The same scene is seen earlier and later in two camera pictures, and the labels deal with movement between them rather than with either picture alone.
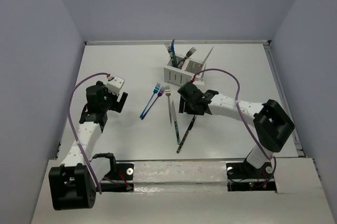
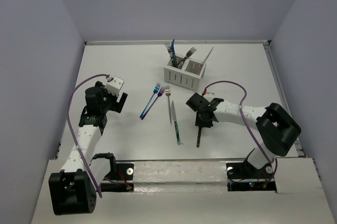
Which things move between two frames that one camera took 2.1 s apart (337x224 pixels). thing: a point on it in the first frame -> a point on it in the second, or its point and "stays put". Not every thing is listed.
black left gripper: x=116 y=105 stays put
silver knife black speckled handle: x=189 y=128 -> x=199 y=136
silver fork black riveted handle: x=188 y=54 stays put
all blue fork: x=174 y=53 stays put
